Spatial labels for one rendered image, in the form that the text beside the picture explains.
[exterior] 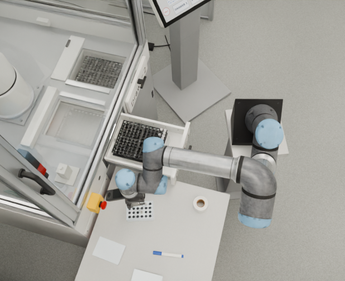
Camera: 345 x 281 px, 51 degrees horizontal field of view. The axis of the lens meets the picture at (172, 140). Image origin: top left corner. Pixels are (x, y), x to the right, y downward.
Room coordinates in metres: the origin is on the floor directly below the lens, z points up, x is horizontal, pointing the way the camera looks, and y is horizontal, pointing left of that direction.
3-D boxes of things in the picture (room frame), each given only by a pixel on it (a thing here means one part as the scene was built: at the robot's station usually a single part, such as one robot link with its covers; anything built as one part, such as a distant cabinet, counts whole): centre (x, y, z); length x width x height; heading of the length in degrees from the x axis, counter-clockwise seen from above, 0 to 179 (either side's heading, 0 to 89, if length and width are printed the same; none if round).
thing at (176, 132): (0.73, 0.16, 0.86); 0.40 x 0.26 x 0.06; 70
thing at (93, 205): (0.45, 0.36, 0.88); 0.07 x 0.05 x 0.07; 160
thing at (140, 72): (1.06, 0.16, 0.87); 0.29 x 0.02 x 0.11; 160
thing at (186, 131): (0.66, -0.04, 0.87); 0.29 x 0.02 x 0.11; 160
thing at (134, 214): (0.42, 0.17, 0.78); 0.12 x 0.08 x 0.04; 88
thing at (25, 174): (0.36, 0.40, 1.45); 0.05 x 0.03 x 0.19; 70
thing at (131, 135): (0.73, 0.15, 0.87); 0.22 x 0.18 x 0.06; 70
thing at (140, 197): (0.45, 0.18, 0.97); 0.09 x 0.08 x 0.12; 88
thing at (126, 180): (0.45, 0.18, 1.13); 0.09 x 0.08 x 0.11; 80
